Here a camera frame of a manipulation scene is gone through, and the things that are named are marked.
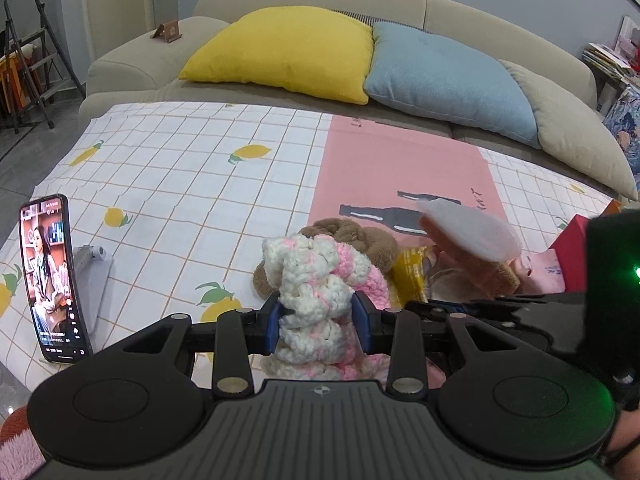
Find white door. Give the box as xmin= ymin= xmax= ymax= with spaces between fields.
xmin=91 ymin=0 xmax=157 ymax=58

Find person's right forearm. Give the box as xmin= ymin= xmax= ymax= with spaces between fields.
xmin=597 ymin=407 xmax=640 ymax=480

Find pink printed pouch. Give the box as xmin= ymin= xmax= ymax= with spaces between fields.
xmin=515 ymin=250 xmax=566 ymax=293

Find lemon print checked sheet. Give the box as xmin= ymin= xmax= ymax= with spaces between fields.
xmin=0 ymin=101 xmax=640 ymax=396

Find light blue pillow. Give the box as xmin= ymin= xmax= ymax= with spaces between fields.
xmin=363 ymin=21 xmax=543 ymax=150

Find cluttered desk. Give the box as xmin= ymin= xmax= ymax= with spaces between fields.
xmin=581 ymin=15 xmax=640 ymax=116

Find brown plush toy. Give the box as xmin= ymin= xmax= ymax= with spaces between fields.
xmin=252 ymin=217 xmax=401 ymax=301

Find grey striped cloth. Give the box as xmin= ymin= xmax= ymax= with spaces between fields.
xmin=330 ymin=8 xmax=426 ymax=28

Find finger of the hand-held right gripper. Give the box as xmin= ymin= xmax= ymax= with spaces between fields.
xmin=470 ymin=292 xmax=588 ymax=333
xmin=404 ymin=299 xmax=501 ymax=318

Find yellow pillow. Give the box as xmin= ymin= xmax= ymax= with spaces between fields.
xmin=178 ymin=6 xmax=375 ymax=106

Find brown phone holder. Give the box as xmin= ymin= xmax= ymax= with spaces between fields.
xmin=151 ymin=20 xmax=182 ymax=45

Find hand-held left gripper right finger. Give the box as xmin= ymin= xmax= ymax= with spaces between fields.
xmin=350 ymin=291 xmax=516 ymax=396

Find beige pillow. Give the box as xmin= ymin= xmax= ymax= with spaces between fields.
xmin=499 ymin=59 xmax=640 ymax=202

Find red box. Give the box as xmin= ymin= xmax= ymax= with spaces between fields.
xmin=547 ymin=214 xmax=592 ymax=263

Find white fabric slipper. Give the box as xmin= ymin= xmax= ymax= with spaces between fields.
xmin=417 ymin=199 xmax=523 ymax=298

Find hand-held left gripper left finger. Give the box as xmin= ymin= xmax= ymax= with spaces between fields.
xmin=121 ymin=294 xmax=286 ymax=397

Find blue printed bag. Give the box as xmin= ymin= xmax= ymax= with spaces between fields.
xmin=602 ymin=85 xmax=640 ymax=161

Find orange flat boxes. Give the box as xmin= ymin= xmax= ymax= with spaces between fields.
xmin=0 ymin=54 xmax=32 ymax=117

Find pink white crocheted toy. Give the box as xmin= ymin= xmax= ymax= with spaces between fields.
xmin=262 ymin=235 xmax=391 ymax=381

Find black smartphone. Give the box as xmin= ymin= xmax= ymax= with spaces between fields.
xmin=19 ymin=194 xmax=93 ymax=363

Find grey step ladder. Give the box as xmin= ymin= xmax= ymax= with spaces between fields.
xmin=2 ymin=0 xmax=86 ymax=133

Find pink shaggy rug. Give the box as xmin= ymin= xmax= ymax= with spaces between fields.
xmin=0 ymin=405 xmax=42 ymax=480

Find yellow snack packet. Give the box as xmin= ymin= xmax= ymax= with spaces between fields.
xmin=390 ymin=247 xmax=437 ymax=311

